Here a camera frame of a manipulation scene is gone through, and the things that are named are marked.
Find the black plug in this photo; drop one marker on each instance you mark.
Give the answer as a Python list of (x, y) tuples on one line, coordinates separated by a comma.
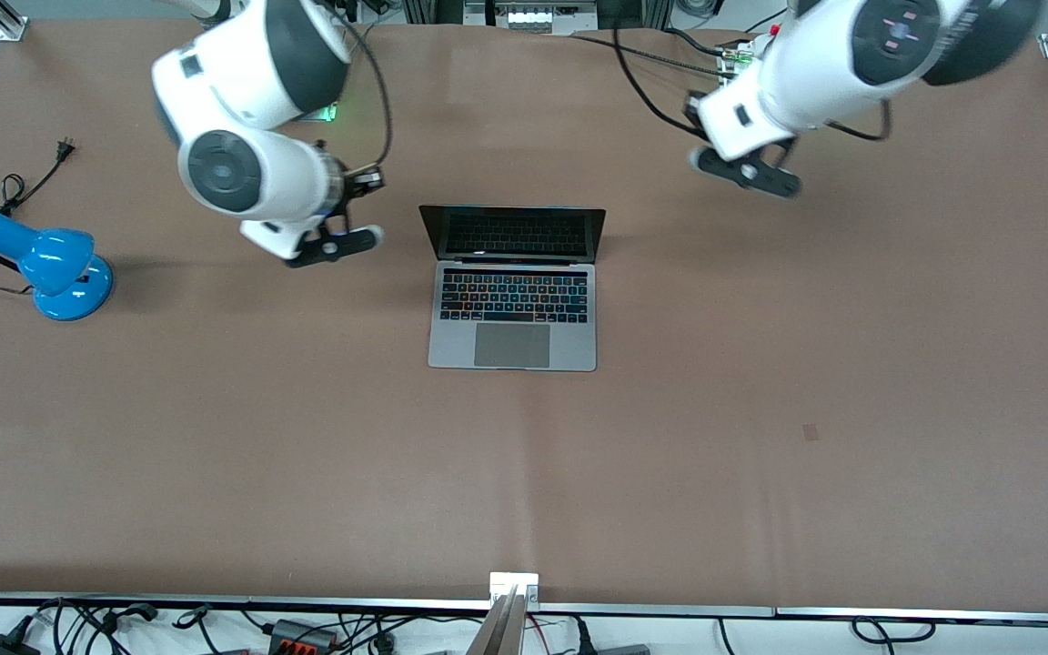
[(583, 641)]

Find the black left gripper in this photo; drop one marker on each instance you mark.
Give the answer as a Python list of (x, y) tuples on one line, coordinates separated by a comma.
[(696, 111)]

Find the silver grey laptop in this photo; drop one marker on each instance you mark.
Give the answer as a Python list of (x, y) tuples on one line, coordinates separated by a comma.
[(512, 350)]

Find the aluminium table edge rail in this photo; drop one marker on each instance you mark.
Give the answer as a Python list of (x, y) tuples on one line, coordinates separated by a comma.
[(670, 610)]

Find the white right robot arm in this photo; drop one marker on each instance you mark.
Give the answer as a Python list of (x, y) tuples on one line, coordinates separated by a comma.
[(242, 64)]

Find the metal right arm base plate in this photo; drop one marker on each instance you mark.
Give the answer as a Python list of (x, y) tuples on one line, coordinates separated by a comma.
[(328, 115)]

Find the brown table cover mat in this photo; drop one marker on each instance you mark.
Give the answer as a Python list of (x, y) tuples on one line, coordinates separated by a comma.
[(215, 473)]

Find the small silver mounting bracket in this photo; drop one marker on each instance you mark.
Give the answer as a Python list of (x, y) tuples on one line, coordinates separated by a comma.
[(501, 579)]

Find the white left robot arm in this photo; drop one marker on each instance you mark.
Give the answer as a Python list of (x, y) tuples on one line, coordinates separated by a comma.
[(833, 64)]

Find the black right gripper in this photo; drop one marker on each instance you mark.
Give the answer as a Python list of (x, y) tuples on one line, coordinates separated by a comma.
[(363, 181)]

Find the grey electrical box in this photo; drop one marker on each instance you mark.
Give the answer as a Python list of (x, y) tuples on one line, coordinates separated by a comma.
[(529, 14)]

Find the orange black connector box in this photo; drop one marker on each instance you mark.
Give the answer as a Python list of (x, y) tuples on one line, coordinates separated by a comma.
[(301, 634)]

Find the grey metal bar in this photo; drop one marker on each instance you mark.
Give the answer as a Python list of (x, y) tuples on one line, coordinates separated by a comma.
[(498, 632)]

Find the black power adapter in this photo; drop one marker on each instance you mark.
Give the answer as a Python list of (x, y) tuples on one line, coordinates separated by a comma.
[(1, 646)]

